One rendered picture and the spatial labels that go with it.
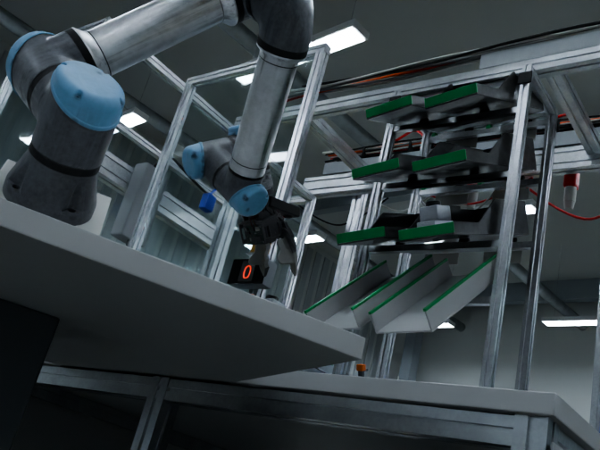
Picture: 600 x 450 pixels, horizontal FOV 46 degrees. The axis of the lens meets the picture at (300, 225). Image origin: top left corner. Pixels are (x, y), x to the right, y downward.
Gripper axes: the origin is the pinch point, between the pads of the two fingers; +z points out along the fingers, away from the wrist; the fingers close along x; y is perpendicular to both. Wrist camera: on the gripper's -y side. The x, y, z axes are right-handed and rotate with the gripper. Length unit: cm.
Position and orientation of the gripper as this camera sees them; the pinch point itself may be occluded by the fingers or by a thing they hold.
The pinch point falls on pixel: (280, 270)
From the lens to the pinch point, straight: 168.4
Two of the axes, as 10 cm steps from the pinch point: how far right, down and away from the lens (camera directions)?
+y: -5.7, 2.5, -7.8
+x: 7.9, -0.6, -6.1
